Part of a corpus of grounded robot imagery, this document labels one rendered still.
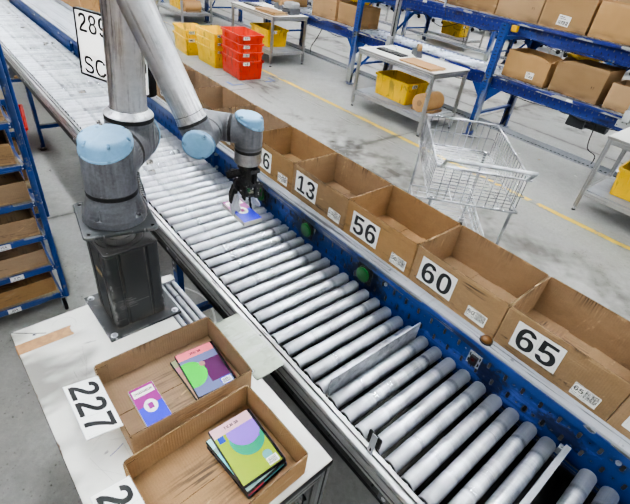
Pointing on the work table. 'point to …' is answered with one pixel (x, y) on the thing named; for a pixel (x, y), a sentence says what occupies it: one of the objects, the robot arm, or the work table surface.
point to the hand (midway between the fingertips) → (242, 209)
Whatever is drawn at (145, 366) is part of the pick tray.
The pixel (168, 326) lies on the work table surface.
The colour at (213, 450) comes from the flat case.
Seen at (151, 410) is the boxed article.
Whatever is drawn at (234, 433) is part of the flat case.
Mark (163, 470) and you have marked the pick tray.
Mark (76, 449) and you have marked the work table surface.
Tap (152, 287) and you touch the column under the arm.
